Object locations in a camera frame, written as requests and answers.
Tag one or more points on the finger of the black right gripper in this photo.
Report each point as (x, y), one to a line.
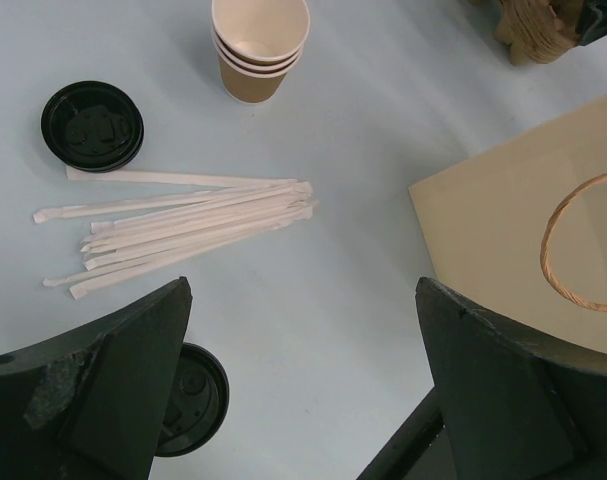
(592, 23)

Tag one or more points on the paper-wrapped straw, outermost single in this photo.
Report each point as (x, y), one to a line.
(130, 176)

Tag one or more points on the paper-wrapped straw, lowest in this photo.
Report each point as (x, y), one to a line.
(82, 284)

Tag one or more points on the paper-wrapped straw, upper bundle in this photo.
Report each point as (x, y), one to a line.
(182, 215)

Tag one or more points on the paper-wrapped straw, separate long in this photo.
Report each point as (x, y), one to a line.
(66, 212)

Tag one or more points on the stack of brown paper cups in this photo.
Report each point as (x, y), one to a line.
(258, 43)

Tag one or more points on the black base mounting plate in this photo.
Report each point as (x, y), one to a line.
(419, 449)

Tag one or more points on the stack of black lids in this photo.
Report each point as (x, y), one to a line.
(92, 126)

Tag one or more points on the black plastic cup lid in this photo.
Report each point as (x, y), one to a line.
(197, 405)

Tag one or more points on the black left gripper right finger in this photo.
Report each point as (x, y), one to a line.
(517, 403)

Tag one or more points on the paper-wrapped straw, middle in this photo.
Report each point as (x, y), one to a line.
(163, 232)

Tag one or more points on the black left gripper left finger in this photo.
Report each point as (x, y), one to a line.
(90, 403)

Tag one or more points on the beige paper takeout bag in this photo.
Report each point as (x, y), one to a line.
(483, 221)

